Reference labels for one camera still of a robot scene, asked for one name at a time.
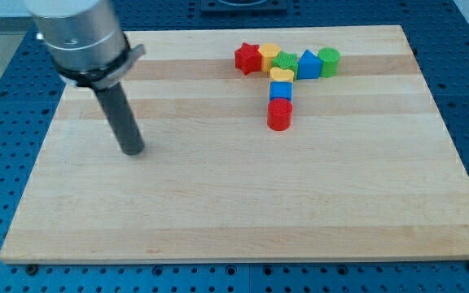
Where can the blue cube block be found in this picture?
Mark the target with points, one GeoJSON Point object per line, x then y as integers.
{"type": "Point", "coordinates": [281, 89]}

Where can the dark grey pointer rod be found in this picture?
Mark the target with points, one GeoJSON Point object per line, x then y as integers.
{"type": "Point", "coordinates": [120, 117]}

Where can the blue triangle block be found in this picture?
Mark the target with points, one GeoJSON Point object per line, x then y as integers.
{"type": "Point", "coordinates": [309, 66]}

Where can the red cylinder block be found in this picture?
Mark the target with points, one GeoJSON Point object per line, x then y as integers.
{"type": "Point", "coordinates": [279, 114]}

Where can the red star block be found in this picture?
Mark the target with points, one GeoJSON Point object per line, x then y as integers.
{"type": "Point", "coordinates": [247, 58]}

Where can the green cylinder block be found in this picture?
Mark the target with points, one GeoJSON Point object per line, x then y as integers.
{"type": "Point", "coordinates": [330, 58]}

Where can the wooden board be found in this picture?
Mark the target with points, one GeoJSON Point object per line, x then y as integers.
{"type": "Point", "coordinates": [366, 172]}

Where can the green star block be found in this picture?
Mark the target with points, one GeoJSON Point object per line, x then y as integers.
{"type": "Point", "coordinates": [286, 60]}

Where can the yellow hexagon block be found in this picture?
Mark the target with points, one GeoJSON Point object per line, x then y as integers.
{"type": "Point", "coordinates": [268, 52]}

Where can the yellow heart block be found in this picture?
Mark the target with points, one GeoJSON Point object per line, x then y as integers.
{"type": "Point", "coordinates": [282, 75]}

